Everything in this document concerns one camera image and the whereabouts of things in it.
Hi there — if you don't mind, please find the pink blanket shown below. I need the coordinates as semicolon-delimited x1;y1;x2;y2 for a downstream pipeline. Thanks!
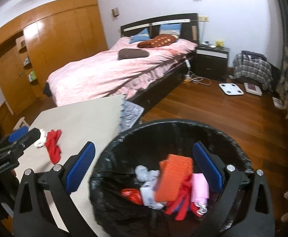
46;36;198;106

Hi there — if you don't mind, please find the power strip with cables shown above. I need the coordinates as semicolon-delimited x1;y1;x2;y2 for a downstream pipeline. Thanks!
183;71;211;84

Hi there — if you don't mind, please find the orange foam fruit net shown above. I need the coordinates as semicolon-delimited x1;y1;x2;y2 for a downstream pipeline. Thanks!
155;154;194;203

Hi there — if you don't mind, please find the white paper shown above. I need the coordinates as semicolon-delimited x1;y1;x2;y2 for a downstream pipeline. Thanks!
34;128;48;149

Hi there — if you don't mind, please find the brown dotted cushion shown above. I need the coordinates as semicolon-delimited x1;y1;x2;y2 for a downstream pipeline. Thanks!
138;34;179;48

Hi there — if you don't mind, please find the red cloth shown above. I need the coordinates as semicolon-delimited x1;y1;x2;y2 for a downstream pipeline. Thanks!
165;178;196;221
44;129;63;165

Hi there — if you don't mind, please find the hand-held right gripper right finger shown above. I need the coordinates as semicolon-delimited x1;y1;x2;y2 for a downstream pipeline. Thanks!
193;141;275;237

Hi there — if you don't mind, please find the white and blue box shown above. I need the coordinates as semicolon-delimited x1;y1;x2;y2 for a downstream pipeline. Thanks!
139;181;166;210

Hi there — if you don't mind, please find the small white box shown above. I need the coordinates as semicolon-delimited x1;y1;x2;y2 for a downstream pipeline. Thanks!
272;97;284;109

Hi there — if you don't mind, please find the white framed board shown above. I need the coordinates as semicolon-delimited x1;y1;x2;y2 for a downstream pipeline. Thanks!
244;83;263;96

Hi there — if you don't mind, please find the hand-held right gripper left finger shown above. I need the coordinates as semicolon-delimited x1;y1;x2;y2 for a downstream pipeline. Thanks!
13;141;96;237

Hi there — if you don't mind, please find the plaid cloth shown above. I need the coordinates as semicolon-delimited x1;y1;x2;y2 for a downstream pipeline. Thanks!
233;51;274;89

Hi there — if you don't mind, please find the white bathroom scale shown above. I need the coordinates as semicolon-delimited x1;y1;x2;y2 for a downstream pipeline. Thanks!
218;83;244;95

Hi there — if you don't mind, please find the white tissue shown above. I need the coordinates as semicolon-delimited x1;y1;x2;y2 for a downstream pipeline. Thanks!
135;165;159;182

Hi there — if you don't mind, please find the black bagged trash bin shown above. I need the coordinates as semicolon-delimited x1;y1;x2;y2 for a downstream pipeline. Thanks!
88;119;254;237

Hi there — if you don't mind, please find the dark wooden bed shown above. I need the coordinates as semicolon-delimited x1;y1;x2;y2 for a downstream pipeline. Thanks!
44;13;200;115

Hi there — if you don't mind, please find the wooden wardrobe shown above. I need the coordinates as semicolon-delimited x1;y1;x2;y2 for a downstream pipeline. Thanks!
0;0;108;111

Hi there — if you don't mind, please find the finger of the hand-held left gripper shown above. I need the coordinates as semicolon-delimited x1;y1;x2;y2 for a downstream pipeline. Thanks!
0;128;41;155
8;126;29;143

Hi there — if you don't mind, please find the dark brown cushion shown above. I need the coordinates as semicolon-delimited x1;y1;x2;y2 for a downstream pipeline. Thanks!
118;49;150;60

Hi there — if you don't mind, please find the blue quilted mat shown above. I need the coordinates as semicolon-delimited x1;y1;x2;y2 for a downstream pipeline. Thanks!
119;100;144;134

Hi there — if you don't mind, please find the dark nightstand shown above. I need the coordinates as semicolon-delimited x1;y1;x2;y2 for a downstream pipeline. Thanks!
192;45;231;81

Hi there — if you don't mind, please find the blue pillow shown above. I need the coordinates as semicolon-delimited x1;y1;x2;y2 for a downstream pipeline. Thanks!
130;28;150;43
159;24;182;35

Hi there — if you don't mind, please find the pink packet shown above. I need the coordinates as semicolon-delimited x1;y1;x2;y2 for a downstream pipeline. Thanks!
191;173;210;200

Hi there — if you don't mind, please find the red snack wrapper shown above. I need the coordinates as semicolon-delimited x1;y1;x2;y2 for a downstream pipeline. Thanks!
121;188;144;205

